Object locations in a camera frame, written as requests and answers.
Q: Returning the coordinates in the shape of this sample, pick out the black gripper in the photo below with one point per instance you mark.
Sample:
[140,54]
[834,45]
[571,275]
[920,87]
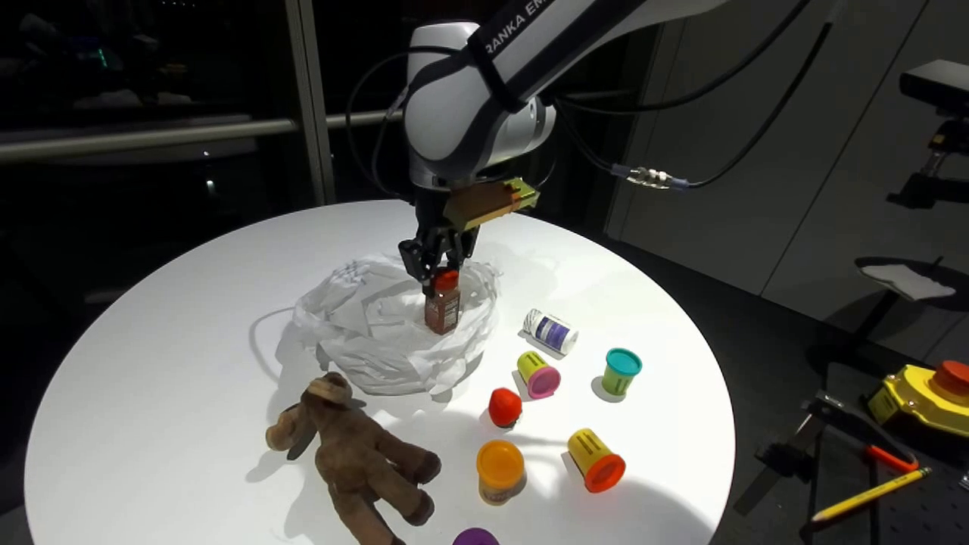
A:
[437,239]

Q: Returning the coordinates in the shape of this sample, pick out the brown jar with red lid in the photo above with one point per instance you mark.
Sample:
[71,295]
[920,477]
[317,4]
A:
[442,301]

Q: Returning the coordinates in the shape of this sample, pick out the white bottle with purple label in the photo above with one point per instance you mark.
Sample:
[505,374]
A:
[549,332]

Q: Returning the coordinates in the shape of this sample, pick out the green tub with pink lid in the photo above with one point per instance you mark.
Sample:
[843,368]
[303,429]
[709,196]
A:
[538,374]

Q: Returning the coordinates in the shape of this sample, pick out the teal lid play-dough tub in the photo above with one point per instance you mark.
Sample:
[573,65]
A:
[621,368]

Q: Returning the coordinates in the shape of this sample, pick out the orange play-dough tub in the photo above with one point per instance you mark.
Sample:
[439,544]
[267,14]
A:
[499,470]

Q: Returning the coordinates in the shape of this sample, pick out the yellow tub with orange lid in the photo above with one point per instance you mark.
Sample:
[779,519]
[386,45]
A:
[594,461]

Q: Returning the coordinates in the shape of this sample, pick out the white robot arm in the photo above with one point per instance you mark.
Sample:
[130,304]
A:
[472,97]

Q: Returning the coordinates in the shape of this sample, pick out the clear plastic bag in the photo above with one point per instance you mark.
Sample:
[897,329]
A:
[366,319]

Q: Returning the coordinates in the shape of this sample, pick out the red play-dough tub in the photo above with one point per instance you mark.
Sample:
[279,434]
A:
[502,406]

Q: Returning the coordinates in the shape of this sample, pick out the brown teddy bear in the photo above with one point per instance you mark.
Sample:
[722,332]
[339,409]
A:
[359,457]

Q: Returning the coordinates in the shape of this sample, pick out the purple play-dough tub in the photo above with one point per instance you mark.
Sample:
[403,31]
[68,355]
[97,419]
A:
[477,538]

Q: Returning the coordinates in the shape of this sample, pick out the yellow pencil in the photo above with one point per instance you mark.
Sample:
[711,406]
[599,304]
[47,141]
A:
[871,494]

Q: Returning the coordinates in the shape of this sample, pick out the yellow emergency stop box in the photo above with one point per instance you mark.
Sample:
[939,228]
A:
[931,394]

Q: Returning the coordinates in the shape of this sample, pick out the orange handled black clamp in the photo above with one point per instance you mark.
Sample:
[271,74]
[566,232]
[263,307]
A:
[834,413]

